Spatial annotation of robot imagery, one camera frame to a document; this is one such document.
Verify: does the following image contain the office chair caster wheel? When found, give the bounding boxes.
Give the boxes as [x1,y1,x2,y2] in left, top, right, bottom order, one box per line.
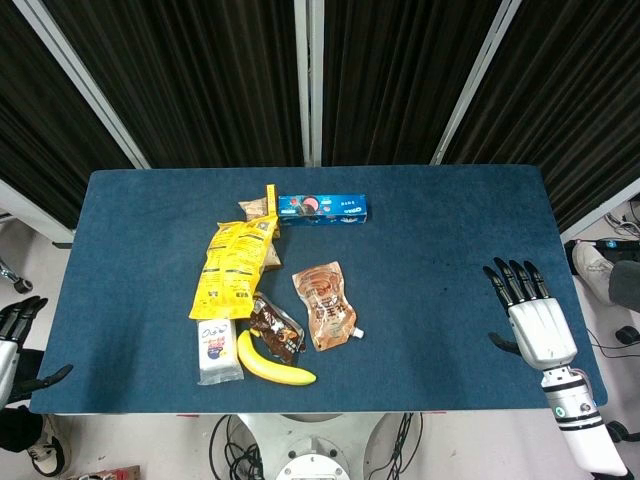
[0,259,34,294]

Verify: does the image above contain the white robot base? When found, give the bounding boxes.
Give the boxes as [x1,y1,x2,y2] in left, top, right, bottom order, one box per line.
[234,412,416,480]

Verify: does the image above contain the black white sneaker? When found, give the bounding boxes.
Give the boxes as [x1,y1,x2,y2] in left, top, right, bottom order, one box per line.
[27,413,72,475]

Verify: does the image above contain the dark chocolate wrapper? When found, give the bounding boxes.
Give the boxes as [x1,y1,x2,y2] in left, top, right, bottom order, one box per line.
[249,292,307,365]

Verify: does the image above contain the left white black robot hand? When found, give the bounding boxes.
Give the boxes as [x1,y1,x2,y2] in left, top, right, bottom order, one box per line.
[0,296,74,407]

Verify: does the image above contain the brown spouted drink pouch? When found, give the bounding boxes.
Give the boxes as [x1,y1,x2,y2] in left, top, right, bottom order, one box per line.
[292,260,365,354]

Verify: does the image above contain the yellow banana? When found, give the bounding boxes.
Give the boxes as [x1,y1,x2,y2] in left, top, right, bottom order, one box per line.
[236,328,318,387]

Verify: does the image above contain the blue table mat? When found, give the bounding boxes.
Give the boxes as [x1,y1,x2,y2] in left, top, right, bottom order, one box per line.
[28,165,609,415]

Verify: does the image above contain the white snack packet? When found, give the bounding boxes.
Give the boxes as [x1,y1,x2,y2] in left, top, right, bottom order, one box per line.
[196,317,245,386]

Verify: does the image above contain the yellow chip bag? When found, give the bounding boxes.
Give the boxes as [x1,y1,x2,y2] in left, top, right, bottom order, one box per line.
[188,215,278,320]

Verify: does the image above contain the blue Oreo cookie box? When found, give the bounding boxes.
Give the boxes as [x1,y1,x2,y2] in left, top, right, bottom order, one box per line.
[277,193,372,226]

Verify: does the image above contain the black cable bundle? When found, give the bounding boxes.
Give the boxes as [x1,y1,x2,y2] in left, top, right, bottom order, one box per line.
[208,413,266,480]

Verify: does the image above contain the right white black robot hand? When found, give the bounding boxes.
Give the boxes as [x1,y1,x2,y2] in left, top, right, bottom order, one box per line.
[482,257,577,370]

